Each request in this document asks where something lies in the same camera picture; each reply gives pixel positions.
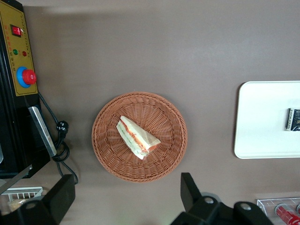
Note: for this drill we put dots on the triangular sandwich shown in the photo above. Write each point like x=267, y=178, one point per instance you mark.
x=137, y=138

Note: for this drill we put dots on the black sealing machine yellow panel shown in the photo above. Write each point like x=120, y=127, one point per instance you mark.
x=16, y=117

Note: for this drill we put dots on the clear bag of rice crackers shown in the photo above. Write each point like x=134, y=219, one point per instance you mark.
x=16, y=204

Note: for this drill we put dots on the cream rectangular plastic tray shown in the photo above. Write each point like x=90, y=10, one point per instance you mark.
x=260, y=122

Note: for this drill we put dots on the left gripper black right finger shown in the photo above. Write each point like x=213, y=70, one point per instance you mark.
x=191, y=194

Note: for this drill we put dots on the round brown wicker basket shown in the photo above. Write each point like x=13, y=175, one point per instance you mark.
x=112, y=150

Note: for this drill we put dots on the clear acrylic bottle rack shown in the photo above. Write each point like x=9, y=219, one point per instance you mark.
x=267, y=205

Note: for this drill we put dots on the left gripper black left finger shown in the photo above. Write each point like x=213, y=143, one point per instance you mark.
x=56, y=199

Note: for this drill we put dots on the red cola bottle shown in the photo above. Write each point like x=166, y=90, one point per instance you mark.
x=287, y=214
x=298, y=207

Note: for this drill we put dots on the small black snack box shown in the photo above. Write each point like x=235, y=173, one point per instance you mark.
x=294, y=119

